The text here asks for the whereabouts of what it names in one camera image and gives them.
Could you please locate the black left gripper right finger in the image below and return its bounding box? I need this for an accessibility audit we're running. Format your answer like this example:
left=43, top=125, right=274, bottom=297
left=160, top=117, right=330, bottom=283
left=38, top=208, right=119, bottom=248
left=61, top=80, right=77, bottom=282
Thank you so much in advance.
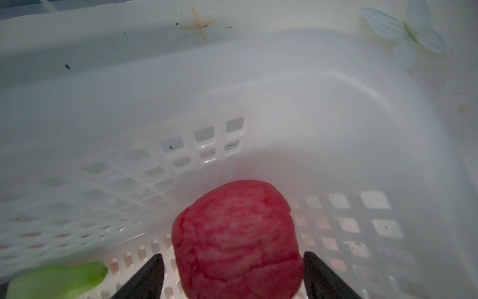
left=303, top=251, right=361, bottom=299

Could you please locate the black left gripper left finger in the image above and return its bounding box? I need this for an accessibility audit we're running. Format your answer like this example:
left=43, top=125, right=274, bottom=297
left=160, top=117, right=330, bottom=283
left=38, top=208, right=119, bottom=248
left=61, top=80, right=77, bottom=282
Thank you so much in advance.
left=112, top=254, right=165, bottom=299

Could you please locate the pink cracked ball food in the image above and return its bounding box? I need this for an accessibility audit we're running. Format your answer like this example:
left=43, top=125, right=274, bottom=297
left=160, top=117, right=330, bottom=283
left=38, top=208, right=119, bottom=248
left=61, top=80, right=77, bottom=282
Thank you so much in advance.
left=171, top=180, right=304, bottom=299

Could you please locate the dark purple eggplant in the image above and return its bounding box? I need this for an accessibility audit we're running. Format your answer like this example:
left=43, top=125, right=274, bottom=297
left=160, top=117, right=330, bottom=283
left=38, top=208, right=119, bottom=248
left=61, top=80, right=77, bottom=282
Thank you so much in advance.
left=1, top=262, right=108, bottom=299

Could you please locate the white perforated plastic basket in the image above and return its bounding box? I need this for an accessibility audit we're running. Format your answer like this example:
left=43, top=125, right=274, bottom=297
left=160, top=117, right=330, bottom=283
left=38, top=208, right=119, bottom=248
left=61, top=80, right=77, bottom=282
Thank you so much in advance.
left=1, top=29, right=478, bottom=299

